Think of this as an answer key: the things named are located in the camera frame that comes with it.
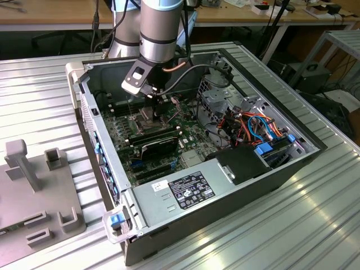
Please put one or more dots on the silver CPU green edge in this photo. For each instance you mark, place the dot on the silver CPU green edge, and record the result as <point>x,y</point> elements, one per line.
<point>147,116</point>

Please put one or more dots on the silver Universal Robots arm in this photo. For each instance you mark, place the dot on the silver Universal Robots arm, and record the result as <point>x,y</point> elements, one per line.
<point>159,28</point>

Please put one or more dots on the black RAM slot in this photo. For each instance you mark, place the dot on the black RAM slot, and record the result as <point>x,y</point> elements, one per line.
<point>126,112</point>
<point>155,135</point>
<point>154,132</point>
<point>124,106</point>
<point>125,109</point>
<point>157,139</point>
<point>123,103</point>

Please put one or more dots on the CPU socket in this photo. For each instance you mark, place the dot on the CPU socket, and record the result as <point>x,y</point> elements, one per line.
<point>140,128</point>

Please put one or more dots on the black expansion slot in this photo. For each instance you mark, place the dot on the black expansion slot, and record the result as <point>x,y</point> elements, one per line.
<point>153,169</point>
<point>157,175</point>

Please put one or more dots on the green motherboard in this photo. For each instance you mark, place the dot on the green motherboard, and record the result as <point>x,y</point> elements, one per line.
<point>191,123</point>

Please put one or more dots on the silver metal disk bay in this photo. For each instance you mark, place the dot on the silver metal disk bay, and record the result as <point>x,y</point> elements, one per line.
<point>215,97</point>

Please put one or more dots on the black graphics card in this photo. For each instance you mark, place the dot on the black graphics card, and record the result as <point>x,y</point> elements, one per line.
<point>160,149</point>

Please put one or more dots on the black case lock slider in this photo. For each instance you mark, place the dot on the black case lock slider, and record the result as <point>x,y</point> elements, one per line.
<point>94,111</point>

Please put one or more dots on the silver chipset heatsink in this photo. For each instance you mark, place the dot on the silver chipset heatsink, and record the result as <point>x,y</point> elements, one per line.
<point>191,159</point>

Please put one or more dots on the black plastic shroud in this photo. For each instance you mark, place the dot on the black plastic shroud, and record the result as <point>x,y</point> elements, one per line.
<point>242,164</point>

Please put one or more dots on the grey power supply unit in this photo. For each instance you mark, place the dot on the grey power supply unit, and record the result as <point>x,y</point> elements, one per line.
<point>152,202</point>

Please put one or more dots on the hard disk in blue carrier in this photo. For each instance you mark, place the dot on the hard disk in blue carrier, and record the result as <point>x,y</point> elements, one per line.
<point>264,149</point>

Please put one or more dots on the white cardboard box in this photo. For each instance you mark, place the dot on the white cardboard box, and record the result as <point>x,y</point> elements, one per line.
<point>278,11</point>

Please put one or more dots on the grey open PC case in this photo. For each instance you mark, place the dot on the grey open PC case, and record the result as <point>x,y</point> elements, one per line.
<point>239,197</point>

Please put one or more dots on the blue case release latch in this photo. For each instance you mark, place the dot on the blue case release latch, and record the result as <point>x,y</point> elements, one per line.
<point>116,220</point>

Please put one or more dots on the blue plastic tab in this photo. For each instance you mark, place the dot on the blue plastic tab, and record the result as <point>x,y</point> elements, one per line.
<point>291,138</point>

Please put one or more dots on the black equipment case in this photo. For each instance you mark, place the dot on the black equipment case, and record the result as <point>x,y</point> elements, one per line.
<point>309,81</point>

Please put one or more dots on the grey parts rack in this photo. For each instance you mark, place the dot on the grey parts rack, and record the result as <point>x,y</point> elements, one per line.
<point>28,197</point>

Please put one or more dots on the brown cardboard piece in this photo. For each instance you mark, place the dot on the brown cardboard piece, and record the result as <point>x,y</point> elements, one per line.
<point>316,11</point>

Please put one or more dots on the black floor bag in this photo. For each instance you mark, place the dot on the black floor bag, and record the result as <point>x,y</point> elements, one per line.
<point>332,112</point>

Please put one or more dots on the black power adapter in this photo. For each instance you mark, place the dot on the black power adapter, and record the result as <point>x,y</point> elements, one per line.
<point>334,8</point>

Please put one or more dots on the green RAM stick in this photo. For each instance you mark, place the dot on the green RAM stick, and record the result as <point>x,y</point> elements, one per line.
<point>14,226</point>

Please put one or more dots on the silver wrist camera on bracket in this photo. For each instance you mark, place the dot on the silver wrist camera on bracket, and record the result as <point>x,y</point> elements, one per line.
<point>132,87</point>

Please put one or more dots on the wooden desk white frame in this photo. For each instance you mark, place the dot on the wooden desk white frame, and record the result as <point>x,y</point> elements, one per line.
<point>56,12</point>
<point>239,14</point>

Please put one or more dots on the grey metal shelf frame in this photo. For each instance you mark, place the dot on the grey metal shelf frame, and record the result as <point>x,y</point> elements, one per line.
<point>346,42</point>

